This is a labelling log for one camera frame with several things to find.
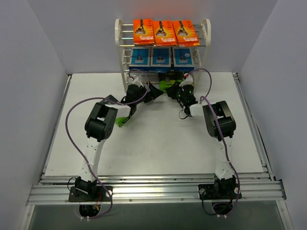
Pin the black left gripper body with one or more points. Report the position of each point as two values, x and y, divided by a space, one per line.
148 92

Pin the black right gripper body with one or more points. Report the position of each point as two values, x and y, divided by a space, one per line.
173 90

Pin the black green Gillette Labs carton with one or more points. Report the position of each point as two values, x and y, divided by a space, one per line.
166 80

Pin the grey Harry's box blue razor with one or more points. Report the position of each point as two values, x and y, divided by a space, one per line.
183 59

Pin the Harry's blade cartridge pack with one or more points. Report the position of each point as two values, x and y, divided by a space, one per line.
160 60

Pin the orange Gillette Fusion5 razor box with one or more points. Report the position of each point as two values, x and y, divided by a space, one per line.
185 33

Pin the small orange Gillette razor box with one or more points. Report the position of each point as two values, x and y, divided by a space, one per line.
143 32

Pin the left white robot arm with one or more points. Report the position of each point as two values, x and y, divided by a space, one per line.
99 127

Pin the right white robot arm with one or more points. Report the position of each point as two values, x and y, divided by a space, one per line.
220 125

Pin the white chrome-bar shelf rack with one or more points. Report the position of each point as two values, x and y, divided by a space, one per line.
125 44

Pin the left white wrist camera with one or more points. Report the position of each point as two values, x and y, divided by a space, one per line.
137 80

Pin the aluminium rail base frame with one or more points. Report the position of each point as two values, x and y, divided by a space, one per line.
158 156

